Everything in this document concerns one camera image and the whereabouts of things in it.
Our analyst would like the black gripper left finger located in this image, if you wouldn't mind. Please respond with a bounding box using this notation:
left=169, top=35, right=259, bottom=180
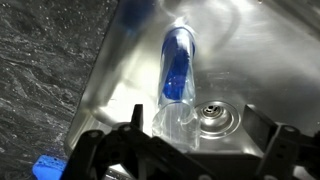
left=60, top=103, right=218, bottom=180

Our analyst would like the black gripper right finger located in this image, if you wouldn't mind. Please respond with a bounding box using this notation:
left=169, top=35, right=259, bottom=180
left=242, top=103, right=320, bottom=180

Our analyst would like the clear plastic bottle blue label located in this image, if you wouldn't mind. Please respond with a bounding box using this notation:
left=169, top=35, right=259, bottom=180
left=151, top=17, right=202, bottom=153

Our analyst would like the round metal sink drain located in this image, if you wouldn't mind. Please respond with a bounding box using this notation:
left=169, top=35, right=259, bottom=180
left=194, top=100, right=242, bottom=140

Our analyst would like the stainless steel sink basin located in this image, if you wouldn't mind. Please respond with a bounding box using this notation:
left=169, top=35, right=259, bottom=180
left=63, top=0, right=320, bottom=180

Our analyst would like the blue sponge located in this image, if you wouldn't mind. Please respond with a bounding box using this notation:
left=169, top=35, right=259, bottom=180
left=31, top=154, right=68, bottom=180

